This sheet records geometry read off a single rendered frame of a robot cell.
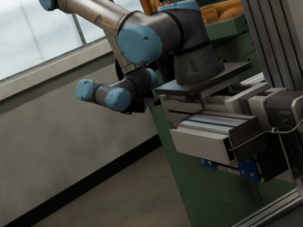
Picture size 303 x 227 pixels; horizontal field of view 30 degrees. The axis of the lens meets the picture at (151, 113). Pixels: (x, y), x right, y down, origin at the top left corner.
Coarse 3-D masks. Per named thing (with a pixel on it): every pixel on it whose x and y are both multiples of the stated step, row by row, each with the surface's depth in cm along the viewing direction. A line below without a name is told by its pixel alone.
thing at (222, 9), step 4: (228, 4) 224; (232, 4) 223; (236, 4) 222; (240, 4) 221; (216, 8) 229; (220, 8) 227; (224, 8) 226; (228, 8) 225; (216, 12) 229; (220, 12) 228; (224, 12) 227
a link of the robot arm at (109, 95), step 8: (128, 80) 188; (96, 88) 187; (104, 88) 185; (112, 88) 183; (120, 88) 183; (128, 88) 186; (96, 96) 186; (104, 96) 183; (112, 96) 181; (120, 96) 181; (128, 96) 183; (104, 104) 185; (112, 104) 181; (120, 104) 182; (128, 104) 184
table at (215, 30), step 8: (240, 16) 211; (208, 24) 217; (216, 24) 213; (224, 24) 211; (232, 24) 208; (240, 24) 210; (208, 32) 217; (216, 32) 214; (224, 32) 212; (232, 32) 210; (240, 32) 210
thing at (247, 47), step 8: (248, 32) 238; (232, 40) 229; (240, 40) 233; (248, 40) 237; (216, 48) 221; (224, 48) 224; (232, 48) 228; (240, 48) 232; (248, 48) 236; (224, 56) 223; (232, 56) 227; (240, 56) 232; (160, 80) 242
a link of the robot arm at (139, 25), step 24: (48, 0) 176; (72, 0) 172; (96, 0) 168; (96, 24) 168; (120, 24) 158; (144, 24) 154; (168, 24) 156; (120, 48) 159; (144, 48) 152; (168, 48) 157
